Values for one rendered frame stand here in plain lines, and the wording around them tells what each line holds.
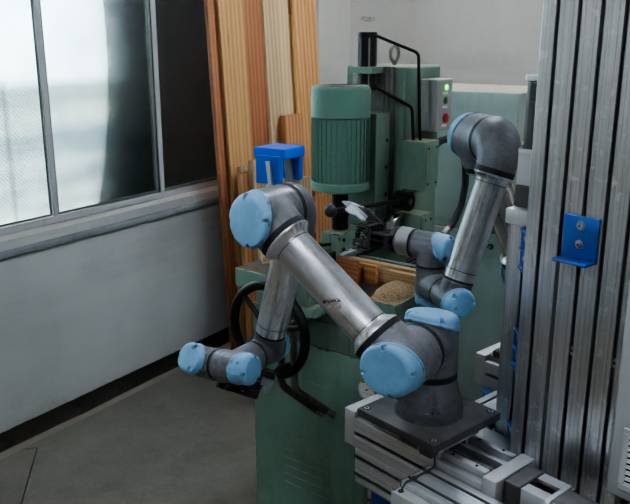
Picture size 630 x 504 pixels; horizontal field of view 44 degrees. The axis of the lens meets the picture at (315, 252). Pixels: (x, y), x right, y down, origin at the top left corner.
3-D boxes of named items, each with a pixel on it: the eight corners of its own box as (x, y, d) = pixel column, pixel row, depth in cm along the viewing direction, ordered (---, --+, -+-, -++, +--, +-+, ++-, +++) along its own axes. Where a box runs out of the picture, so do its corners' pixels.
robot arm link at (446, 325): (467, 365, 169) (470, 306, 165) (441, 387, 158) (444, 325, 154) (417, 353, 175) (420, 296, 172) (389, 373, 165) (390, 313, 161)
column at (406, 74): (342, 281, 265) (344, 65, 246) (378, 266, 282) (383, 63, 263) (399, 294, 252) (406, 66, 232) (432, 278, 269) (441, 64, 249)
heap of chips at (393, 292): (367, 298, 217) (367, 285, 216) (394, 285, 228) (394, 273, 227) (395, 304, 212) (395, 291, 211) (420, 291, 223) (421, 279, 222)
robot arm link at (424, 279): (426, 314, 194) (429, 272, 191) (408, 300, 205) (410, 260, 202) (455, 312, 197) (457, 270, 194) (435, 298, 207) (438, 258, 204)
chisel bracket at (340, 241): (320, 258, 239) (320, 231, 236) (347, 248, 249) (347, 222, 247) (340, 262, 234) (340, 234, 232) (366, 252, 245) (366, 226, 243)
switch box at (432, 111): (418, 130, 245) (420, 79, 240) (434, 128, 252) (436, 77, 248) (436, 132, 241) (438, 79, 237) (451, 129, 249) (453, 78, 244)
